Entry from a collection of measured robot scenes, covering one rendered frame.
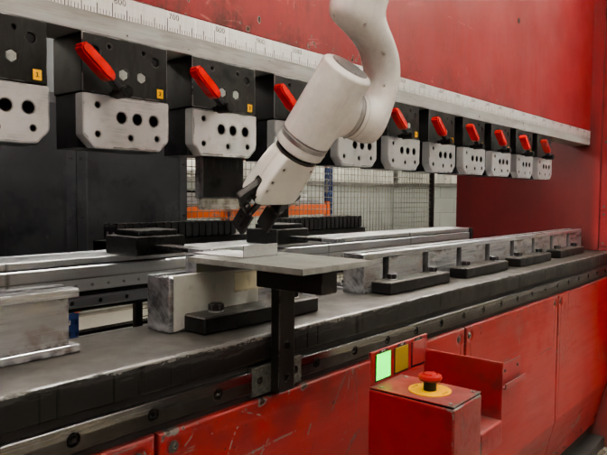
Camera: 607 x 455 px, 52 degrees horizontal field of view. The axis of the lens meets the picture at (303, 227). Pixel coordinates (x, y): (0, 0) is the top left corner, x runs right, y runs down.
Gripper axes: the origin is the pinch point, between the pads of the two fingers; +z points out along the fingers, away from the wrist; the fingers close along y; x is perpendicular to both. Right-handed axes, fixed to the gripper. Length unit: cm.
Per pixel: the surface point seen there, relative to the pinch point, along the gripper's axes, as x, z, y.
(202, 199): -9.4, 3.2, 3.9
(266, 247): 4.3, 2.5, -1.4
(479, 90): -28, -25, -101
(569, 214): -8, 11, -215
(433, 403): 41.1, 2.6, -10.4
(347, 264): 18.5, -7.0, -2.2
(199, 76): -16.3, -17.1, 11.2
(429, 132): -18, -13, -71
